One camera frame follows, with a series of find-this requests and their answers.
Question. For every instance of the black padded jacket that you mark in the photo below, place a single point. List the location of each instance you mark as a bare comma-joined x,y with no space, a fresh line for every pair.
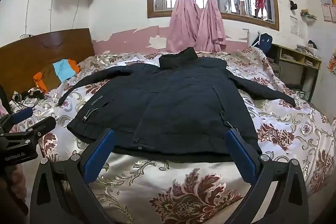
170,98

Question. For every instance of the floral satin bedspread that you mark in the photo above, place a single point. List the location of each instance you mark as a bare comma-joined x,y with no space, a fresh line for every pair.
183,187

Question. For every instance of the wooden desk shelf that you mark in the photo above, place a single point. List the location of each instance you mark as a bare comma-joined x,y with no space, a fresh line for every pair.
294,52

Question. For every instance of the colourful wall hanging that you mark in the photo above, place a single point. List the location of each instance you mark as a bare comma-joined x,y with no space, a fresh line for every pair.
332,64

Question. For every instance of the small green wall shelf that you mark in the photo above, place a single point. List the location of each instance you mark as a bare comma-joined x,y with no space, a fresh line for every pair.
307,14

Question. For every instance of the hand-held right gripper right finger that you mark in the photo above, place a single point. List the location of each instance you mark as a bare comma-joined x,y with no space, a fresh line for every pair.
241,158

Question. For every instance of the dark blue backpack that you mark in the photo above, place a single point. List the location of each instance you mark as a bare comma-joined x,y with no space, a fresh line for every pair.
265,43

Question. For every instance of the small black object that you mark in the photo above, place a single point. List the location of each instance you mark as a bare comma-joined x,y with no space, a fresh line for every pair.
313,45

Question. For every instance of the white power strip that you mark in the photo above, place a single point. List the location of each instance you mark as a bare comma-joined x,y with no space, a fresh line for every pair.
25,35

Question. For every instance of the black wall fixture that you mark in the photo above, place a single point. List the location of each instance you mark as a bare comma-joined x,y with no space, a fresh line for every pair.
293,5

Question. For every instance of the wooden headboard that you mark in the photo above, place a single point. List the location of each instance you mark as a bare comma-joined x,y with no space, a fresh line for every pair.
39,56

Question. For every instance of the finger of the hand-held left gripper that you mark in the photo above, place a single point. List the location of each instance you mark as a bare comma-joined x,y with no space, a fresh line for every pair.
42,125
22,115

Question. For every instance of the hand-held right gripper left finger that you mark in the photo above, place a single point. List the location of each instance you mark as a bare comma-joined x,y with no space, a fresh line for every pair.
99,153

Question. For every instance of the orange blue brown cloth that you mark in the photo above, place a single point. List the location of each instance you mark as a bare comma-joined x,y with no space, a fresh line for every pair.
63,69

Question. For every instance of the pink knotted curtain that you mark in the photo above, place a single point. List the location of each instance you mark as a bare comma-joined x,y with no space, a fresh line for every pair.
183,16
210,19

